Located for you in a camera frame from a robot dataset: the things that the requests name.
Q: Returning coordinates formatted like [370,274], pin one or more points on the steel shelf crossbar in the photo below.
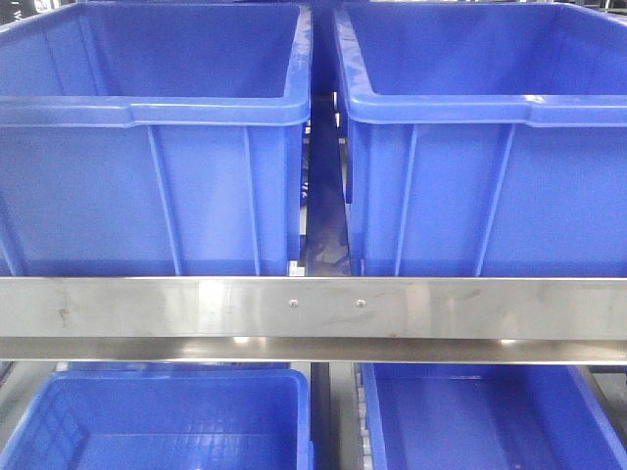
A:
[371,319]

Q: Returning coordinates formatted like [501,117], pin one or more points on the blue bin upper right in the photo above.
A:
[484,139]

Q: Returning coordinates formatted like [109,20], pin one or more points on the blue bin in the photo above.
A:
[484,139]
[154,138]
[217,419]
[451,416]

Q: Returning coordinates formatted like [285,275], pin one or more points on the blue bin upper left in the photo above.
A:
[154,138]

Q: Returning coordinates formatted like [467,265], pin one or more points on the blue bin front right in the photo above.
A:
[451,416]

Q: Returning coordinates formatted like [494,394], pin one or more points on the blue bin front left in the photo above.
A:
[217,419]

